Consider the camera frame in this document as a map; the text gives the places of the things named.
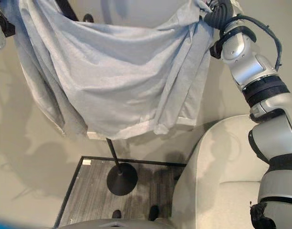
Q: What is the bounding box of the black clothes rack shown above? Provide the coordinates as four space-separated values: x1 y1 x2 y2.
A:
56 0 138 197

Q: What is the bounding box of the white sofa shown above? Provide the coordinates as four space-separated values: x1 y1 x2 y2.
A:
172 114 276 229

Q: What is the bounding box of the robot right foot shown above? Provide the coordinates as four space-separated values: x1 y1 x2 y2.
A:
148 205 160 222

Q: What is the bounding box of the grey striped rug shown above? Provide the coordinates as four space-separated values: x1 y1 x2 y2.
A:
52 156 188 227

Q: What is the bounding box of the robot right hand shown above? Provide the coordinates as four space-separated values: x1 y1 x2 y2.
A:
198 0 234 30

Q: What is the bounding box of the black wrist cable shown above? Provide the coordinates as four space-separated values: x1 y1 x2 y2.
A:
234 13 284 70

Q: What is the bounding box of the silver robot torso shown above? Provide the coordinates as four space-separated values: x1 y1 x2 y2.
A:
57 217 176 229

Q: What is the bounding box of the light blue garment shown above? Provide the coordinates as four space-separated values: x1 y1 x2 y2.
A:
13 0 215 141

